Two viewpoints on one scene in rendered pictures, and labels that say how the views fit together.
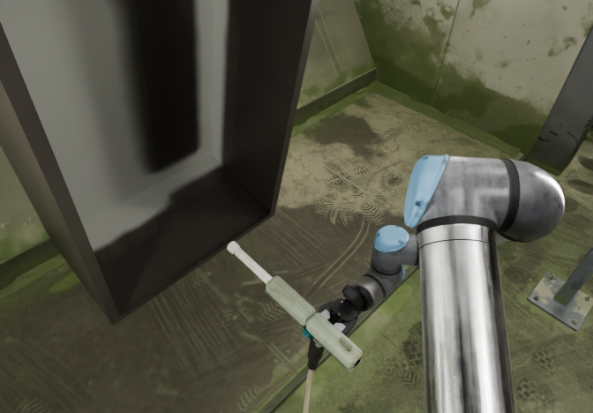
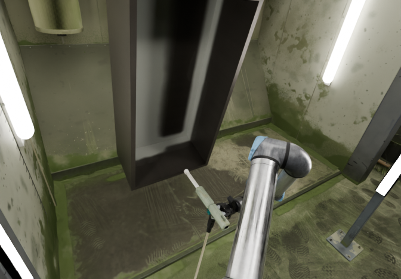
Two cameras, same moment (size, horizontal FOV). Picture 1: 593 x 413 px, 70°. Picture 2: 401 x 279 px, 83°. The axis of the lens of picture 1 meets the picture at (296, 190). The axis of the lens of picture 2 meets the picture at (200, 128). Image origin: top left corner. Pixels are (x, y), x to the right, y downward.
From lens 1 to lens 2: 0.37 m
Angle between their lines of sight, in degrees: 15
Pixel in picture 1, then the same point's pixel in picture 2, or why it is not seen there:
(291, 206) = (217, 169)
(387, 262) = not seen: hidden behind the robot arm
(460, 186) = (267, 146)
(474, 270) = (265, 173)
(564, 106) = (360, 149)
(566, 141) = (361, 167)
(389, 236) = not seen: hidden behind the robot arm
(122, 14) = (166, 74)
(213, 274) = (175, 189)
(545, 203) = (299, 158)
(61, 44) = (144, 80)
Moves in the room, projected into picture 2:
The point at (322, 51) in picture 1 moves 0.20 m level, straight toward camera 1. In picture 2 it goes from (247, 105) to (244, 111)
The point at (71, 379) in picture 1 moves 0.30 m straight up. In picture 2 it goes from (105, 217) to (99, 190)
